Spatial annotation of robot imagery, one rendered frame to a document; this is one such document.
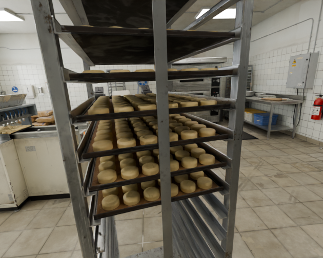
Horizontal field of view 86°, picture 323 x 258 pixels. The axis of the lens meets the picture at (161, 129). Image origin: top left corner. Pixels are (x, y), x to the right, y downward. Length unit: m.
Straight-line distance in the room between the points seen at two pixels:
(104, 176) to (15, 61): 6.99
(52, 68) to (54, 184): 2.25
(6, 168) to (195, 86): 4.51
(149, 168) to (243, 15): 0.46
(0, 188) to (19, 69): 5.15
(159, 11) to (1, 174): 2.39
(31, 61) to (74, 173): 6.75
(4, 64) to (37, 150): 5.35
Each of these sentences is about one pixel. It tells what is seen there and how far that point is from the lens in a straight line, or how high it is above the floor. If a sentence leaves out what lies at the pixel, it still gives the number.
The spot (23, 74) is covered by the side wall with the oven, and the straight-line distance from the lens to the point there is 7.27.
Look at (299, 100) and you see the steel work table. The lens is 5.01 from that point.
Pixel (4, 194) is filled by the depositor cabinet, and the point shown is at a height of 0.25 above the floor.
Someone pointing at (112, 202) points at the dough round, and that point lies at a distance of 0.56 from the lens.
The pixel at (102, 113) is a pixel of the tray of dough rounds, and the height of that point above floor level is 1.32.
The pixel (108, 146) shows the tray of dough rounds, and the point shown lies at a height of 1.24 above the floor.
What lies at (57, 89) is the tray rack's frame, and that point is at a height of 1.38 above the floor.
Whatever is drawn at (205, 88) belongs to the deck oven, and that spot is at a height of 1.17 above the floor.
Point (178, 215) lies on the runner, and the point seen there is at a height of 0.59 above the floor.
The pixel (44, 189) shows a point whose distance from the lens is 2.69.
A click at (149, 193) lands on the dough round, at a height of 1.06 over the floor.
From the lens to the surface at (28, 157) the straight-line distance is 2.57.
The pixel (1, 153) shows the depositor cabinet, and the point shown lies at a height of 0.74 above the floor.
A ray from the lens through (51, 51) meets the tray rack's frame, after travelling 0.42.
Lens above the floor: 1.39
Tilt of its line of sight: 15 degrees down
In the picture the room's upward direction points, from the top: 2 degrees counter-clockwise
